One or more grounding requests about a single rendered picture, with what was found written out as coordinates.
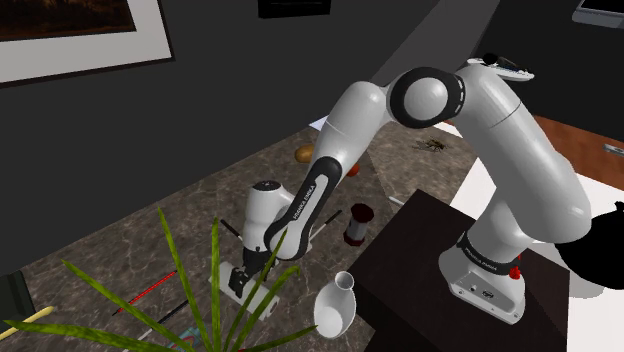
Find black and white pen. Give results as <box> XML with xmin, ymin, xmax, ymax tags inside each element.
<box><xmin>121</xmin><ymin>299</ymin><xmax>190</xmax><ymax>352</ymax></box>
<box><xmin>310</xmin><ymin>209</ymin><xmax>343</xmax><ymax>241</ymax></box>
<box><xmin>219</xmin><ymin>218</ymin><xmax>243</xmax><ymax>241</ymax></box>

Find long white box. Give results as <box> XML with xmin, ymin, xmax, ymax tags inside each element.
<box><xmin>209</xmin><ymin>261</ymin><xmax>282</xmax><ymax>322</ymax></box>

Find green leafy plant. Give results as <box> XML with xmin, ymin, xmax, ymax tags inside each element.
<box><xmin>2</xmin><ymin>206</ymin><xmax>319</xmax><ymax>352</ymax></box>

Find white vase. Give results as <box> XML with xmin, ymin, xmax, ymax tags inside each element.
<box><xmin>313</xmin><ymin>270</ymin><xmax>358</xmax><ymax>340</ymax></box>

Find blue and red book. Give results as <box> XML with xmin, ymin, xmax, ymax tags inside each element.
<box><xmin>164</xmin><ymin>328</ymin><xmax>207</xmax><ymax>352</ymax></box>

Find dark red jar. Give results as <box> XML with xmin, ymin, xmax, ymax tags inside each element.
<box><xmin>342</xmin><ymin>203</ymin><xmax>376</xmax><ymax>248</ymax></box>

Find red pen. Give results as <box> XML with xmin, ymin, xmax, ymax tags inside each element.
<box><xmin>111</xmin><ymin>270</ymin><xmax>179</xmax><ymax>317</ymax></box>

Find brown potato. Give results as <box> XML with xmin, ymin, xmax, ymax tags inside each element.
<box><xmin>294</xmin><ymin>143</ymin><xmax>317</xmax><ymax>164</ymax></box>

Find dark robot stand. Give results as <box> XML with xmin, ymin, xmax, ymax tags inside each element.
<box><xmin>347</xmin><ymin>188</ymin><xmax>572</xmax><ymax>352</ymax></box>

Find dark insect figure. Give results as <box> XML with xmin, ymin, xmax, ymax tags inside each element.
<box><xmin>413</xmin><ymin>137</ymin><xmax>446</xmax><ymax>154</ymax></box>

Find yellow stick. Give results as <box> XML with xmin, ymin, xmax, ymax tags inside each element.
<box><xmin>0</xmin><ymin>305</ymin><xmax>56</xmax><ymax>341</ymax></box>

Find dark box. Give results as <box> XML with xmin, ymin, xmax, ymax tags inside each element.
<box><xmin>0</xmin><ymin>270</ymin><xmax>37</xmax><ymax>334</ymax></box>

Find black round pot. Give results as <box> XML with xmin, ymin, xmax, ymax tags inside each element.
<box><xmin>555</xmin><ymin>200</ymin><xmax>624</xmax><ymax>290</ymax></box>

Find grey appliance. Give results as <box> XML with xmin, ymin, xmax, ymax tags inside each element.
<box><xmin>571</xmin><ymin>0</ymin><xmax>624</xmax><ymax>31</ymax></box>

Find framed wall picture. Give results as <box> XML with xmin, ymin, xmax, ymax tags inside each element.
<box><xmin>0</xmin><ymin>0</ymin><xmax>176</xmax><ymax>89</ymax></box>

